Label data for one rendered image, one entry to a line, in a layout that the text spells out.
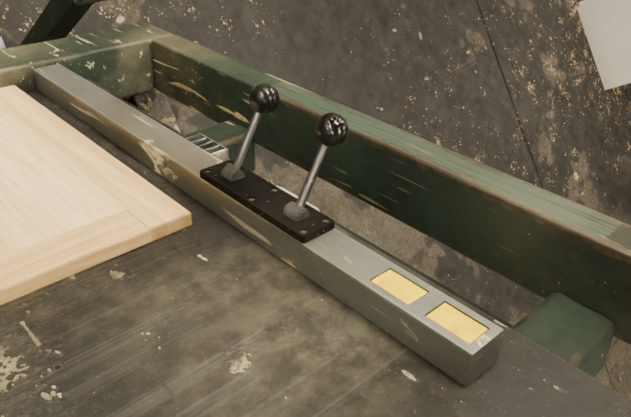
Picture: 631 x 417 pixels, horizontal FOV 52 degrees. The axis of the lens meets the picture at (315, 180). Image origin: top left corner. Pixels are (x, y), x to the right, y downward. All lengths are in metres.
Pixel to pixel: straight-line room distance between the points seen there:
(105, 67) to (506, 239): 0.85
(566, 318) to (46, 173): 0.68
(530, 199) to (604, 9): 3.66
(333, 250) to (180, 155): 0.30
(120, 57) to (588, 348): 0.99
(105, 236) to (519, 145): 3.06
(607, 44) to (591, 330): 3.76
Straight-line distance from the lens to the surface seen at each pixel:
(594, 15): 4.47
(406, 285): 0.66
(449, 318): 0.63
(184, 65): 1.28
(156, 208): 0.82
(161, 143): 0.93
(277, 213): 0.74
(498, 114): 3.56
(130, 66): 1.36
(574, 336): 0.76
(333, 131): 0.70
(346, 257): 0.68
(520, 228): 0.81
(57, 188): 0.90
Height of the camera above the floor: 2.09
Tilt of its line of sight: 53 degrees down
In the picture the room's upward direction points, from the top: 75 degrees clockwise
